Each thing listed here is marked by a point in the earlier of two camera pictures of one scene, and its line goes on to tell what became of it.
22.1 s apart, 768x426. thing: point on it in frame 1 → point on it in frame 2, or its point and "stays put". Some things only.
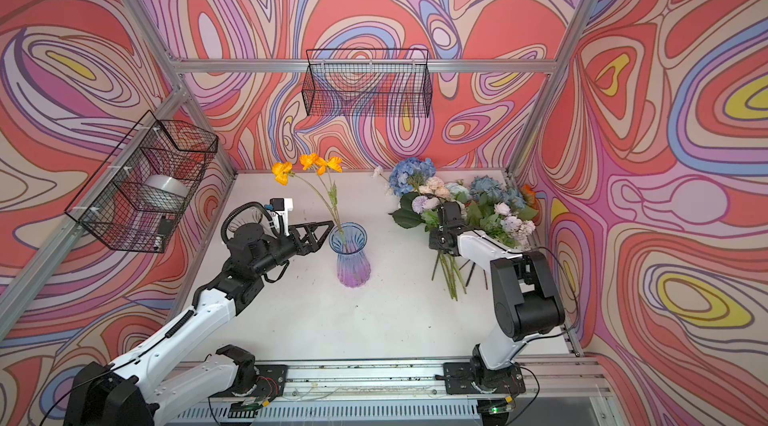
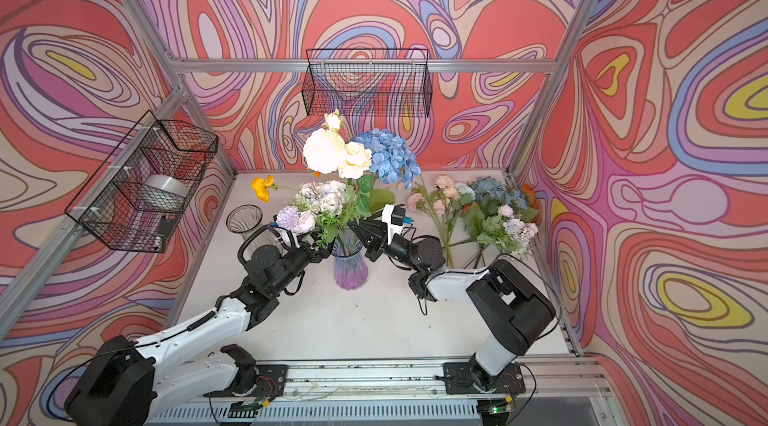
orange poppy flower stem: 312,162 → 261,187
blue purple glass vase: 348,239 stays put
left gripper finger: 316,231 → 319,254
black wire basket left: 135,197 stays put
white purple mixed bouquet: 419,200 → 323,209
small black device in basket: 165,226 stays put
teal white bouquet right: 500,213 stays put
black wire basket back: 367,83 stays put
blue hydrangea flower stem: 411,174 → 392,160
